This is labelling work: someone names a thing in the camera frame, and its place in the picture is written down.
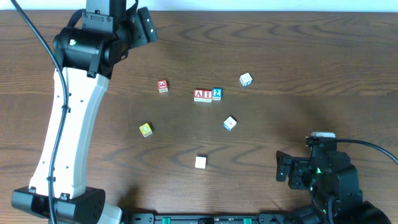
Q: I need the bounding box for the blue bird picture block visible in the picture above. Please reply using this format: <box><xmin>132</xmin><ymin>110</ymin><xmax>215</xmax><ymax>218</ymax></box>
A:
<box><xmin>223</xmin><ymin>116</ymin><xmax>237</xmax><ymax>131</ymax></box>

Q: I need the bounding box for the plain white wooden block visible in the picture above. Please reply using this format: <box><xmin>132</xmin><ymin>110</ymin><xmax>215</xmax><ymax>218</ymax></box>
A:
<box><xmin>195</xmin><ymin>156</ymin><xmax>206</xmax><ymax>169</ymax></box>

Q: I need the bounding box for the white blue tilted block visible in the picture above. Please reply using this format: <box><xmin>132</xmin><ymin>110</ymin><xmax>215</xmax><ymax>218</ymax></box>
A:
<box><xmin>239</xmin><ymin>73</ymin><xmax>253</xmax><ymax>86</ymax></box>

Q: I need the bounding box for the yellow pineapple block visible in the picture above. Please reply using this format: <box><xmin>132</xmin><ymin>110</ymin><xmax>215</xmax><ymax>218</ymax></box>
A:
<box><xmin>139</xmin><ymin>123</ymin><xmax>153</xmax><ymax>138</ymax></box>

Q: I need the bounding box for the red letter I block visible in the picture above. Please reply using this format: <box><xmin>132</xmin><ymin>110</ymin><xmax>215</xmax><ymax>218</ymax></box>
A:
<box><xmin>203</xmin><ymin>90</ymin><xmax>213</xmax><ymax>103</ymax></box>

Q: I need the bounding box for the red letter G block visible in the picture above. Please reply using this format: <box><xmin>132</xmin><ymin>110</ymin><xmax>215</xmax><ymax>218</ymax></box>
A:
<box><xmin>157</xmin><ymin>80</ymin><xmax>169</xmax><ymax>93</ymax></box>

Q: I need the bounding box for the red letter A block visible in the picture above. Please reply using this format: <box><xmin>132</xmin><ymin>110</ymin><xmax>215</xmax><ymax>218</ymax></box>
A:
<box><xmin>194</xmin><ymin>89</ymin><xmax>204</xmax><ymax>102</ymax></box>

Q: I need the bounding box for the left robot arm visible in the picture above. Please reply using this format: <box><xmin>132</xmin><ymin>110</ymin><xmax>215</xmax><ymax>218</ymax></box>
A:
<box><xmin>11</xmin><ymin>1</ymin><xmax>157</xmax><ymax>223</ymax></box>

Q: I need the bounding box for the blue number 2 block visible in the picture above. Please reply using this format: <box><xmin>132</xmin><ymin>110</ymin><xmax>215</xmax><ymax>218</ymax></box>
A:
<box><xmin>212</xmin><ymin>88</ymin><xmax>222</xmax><ymax>101</ymax></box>

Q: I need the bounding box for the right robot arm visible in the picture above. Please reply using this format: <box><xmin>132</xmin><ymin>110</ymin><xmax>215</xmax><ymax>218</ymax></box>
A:
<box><xmin>276</xmin><ymin>143</ymin><xmax>391</xmax><ymax>224</ymax></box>

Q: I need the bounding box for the right black cable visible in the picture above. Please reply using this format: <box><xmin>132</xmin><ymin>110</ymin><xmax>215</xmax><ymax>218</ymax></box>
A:
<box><xmin>334</xmin><ymin>138</ymin><xmax>398</xmax><ymax>165</ymax></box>

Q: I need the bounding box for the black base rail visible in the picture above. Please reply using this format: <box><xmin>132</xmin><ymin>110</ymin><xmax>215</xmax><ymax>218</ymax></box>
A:
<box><xmin>121</xmin><ymin>212</ymin><xmax>288</xmax><ymax>224</ymax></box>

